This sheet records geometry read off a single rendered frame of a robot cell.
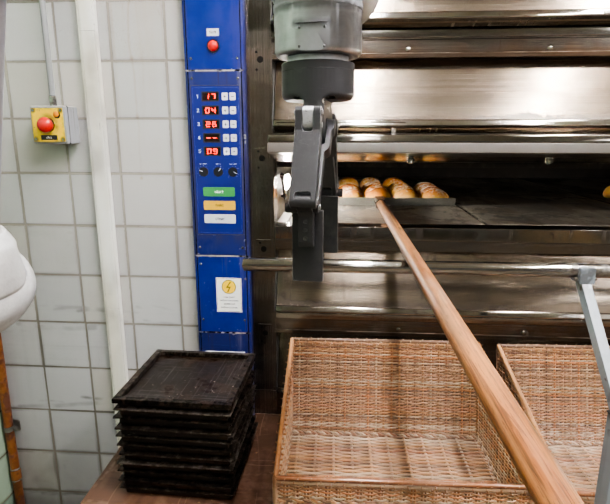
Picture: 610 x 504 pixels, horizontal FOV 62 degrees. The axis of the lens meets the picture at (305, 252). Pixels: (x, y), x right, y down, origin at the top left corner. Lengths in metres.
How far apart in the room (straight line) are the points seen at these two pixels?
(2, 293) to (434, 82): 1.12
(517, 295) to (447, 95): 0.59
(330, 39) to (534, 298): 1.20
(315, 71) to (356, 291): 1.04
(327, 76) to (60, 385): 1.52
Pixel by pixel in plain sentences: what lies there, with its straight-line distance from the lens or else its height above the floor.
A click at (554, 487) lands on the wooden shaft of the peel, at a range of 0.43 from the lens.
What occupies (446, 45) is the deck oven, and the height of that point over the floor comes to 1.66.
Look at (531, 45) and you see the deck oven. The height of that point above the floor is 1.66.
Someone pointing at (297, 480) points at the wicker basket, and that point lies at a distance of 1.18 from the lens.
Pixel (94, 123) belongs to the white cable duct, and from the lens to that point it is 1.58.
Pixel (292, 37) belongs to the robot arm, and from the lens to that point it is 0.53.
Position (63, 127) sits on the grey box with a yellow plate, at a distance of 1.56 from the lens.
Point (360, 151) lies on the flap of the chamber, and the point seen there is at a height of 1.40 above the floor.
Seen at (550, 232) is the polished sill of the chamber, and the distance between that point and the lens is 1.57.
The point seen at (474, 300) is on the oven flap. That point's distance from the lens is 1.54.
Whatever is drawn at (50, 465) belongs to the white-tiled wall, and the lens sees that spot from 2.04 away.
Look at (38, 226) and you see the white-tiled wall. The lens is 1.72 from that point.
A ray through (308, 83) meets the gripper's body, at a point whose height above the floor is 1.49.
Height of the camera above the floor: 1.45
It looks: 13 degrees down
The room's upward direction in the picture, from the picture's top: straight up
